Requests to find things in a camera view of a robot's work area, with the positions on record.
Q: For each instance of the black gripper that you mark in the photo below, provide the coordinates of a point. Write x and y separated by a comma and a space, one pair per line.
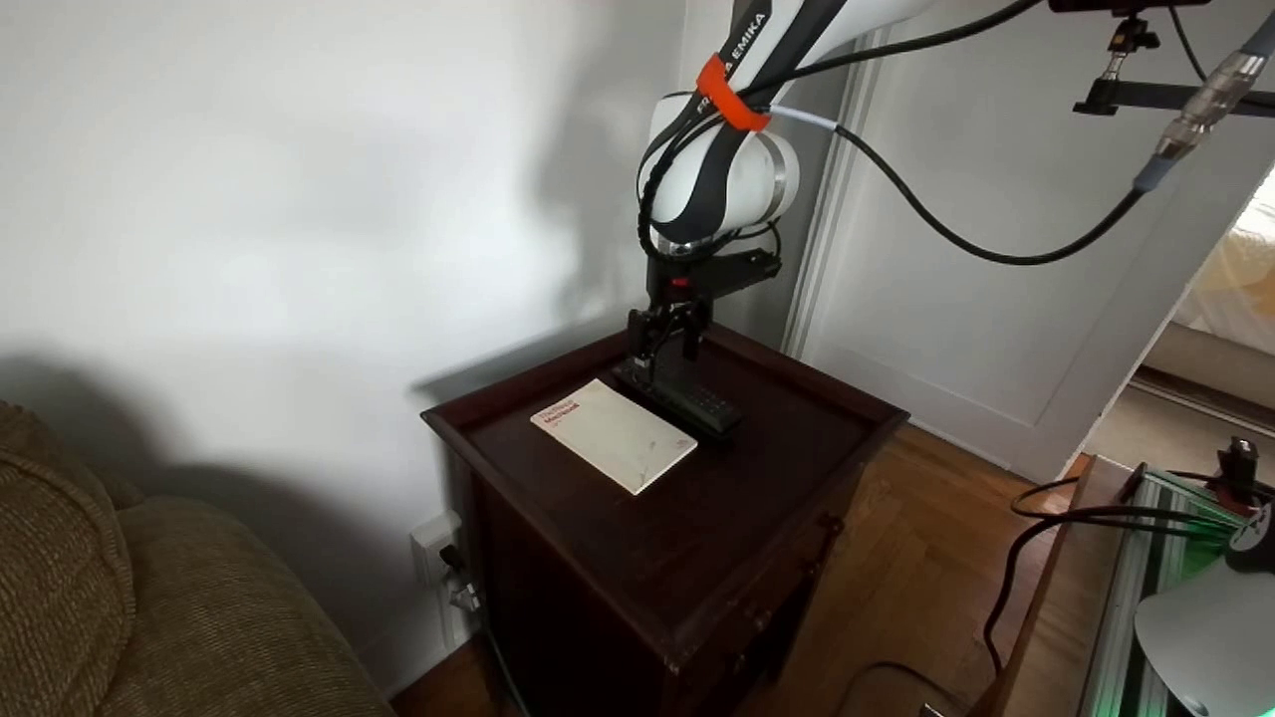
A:
673, 297

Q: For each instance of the dark grey remote control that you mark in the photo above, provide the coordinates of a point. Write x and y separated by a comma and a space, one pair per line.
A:
682, 395

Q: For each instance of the black remote control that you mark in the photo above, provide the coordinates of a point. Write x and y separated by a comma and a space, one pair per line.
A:
722, 434

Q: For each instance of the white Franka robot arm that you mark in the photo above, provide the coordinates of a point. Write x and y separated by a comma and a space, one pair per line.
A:
722, 173

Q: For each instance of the dark wooden cabinet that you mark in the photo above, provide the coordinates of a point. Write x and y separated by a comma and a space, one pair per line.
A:
662, 584

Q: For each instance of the white booklet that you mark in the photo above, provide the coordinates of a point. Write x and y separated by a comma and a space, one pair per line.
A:
618, 438

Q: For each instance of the white door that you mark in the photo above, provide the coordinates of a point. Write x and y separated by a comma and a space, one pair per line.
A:
1009, 345

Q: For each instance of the wooden board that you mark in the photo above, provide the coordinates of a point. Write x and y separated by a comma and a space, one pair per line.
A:
1060, 624

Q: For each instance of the brown fabric sofa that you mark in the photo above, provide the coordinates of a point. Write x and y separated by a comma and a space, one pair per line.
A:
163, 610

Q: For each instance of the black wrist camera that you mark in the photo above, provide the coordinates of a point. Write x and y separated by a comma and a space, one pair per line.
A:
738, 269

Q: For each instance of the white wall outlet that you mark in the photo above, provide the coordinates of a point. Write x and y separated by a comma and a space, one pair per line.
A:
434, 544

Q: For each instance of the aluminium robot frame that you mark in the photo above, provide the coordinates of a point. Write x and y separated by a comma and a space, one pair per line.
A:
1130, 610

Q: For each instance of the black camera stand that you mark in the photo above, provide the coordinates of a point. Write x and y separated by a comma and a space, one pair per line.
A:
1168, 98

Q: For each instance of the black stereo camera bar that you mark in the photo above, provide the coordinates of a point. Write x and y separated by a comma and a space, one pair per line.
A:
1130, 6

